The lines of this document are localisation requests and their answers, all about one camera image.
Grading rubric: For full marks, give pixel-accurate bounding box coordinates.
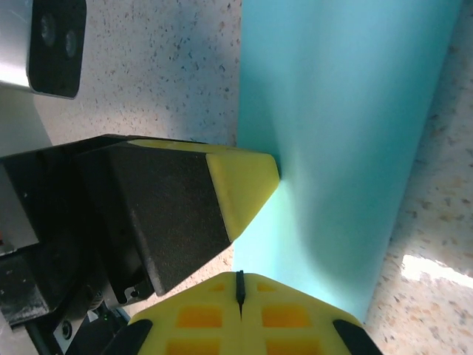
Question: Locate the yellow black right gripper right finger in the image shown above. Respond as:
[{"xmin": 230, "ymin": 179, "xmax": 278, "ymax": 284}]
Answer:
[{"xmin": 239, "ymin": 271, "xmax": 384, "ymax": 355}]

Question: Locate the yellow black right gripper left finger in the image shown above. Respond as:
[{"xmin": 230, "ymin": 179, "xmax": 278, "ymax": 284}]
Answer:
[{"xmin": 98, "ymin": 271, "xmax": 242, "ymax": 355}]

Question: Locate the teal cloth piece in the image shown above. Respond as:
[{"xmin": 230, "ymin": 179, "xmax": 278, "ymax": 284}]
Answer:
[{"xmin": 232, "ymin": 0, "xmax": 463, "ymax": 322}]

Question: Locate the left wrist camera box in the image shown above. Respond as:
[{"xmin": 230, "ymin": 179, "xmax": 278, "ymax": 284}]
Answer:
[{"xmin": 0, "ymin": 0, "xmax": 89, "ymax": 100}]

